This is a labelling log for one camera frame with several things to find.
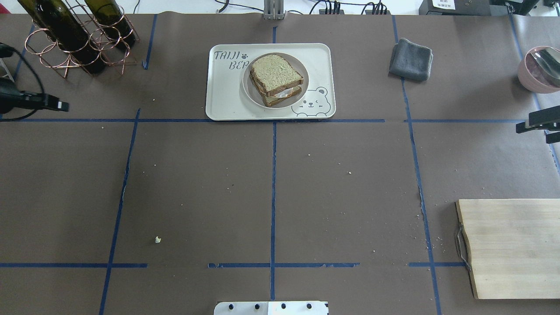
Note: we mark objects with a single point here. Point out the aluminium frame post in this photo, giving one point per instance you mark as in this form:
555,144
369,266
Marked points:
273,10

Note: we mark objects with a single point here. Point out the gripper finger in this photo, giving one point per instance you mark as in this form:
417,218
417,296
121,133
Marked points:
544,119
552,138

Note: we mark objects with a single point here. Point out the cream bear tray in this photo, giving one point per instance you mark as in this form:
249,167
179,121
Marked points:
226,100

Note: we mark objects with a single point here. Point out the copper wire bottle rack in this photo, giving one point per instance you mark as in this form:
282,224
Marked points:
39,43

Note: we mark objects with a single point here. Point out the pink bowl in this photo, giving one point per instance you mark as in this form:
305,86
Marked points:
531,77

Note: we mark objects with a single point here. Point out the wooden cutting board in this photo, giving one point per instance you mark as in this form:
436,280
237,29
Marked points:
512,247

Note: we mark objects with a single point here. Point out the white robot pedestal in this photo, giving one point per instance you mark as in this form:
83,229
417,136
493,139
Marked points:
272,308

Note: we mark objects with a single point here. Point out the bread slice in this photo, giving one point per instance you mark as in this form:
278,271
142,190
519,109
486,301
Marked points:
270,101
272,74

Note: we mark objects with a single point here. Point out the fried egg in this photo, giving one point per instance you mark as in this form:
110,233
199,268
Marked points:
286,93

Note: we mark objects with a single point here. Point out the black desktop box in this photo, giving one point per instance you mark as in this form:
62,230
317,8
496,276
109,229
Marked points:
476,7

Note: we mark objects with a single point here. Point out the dark wine bottle near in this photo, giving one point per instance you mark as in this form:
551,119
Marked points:
56,17

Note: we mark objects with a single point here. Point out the white round plate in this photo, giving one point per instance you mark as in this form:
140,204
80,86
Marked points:
252,92

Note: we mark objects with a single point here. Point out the grey folded cloth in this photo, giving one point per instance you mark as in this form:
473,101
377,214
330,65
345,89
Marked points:
411,61

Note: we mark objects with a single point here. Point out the metal scoop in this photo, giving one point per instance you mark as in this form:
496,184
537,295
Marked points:
548,59

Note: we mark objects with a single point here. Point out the dark wine bottle far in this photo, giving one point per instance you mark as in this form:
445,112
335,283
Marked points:
117,28

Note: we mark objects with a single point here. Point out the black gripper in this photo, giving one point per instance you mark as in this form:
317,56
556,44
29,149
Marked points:
13,99

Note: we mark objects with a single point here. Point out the dark wine bottle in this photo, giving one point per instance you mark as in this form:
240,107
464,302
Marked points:
117,28
56,17

